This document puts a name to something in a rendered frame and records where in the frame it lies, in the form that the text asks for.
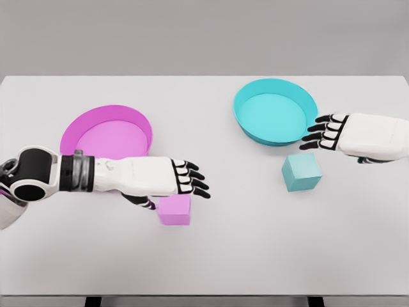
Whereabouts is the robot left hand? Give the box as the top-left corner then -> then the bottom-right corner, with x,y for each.
120,156 -> 212,212

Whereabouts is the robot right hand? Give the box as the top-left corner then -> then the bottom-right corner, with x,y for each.
298,112 -> 383,164

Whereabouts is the pink block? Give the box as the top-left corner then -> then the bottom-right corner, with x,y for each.
158,194 -> 192,226

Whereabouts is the pink plate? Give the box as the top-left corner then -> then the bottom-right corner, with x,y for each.
59,104 -> 153,159

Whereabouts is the cyan block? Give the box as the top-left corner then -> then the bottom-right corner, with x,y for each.
281,152 -> 323,193

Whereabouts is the cyan plate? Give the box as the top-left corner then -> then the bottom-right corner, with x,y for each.
233,79 -> 319,147

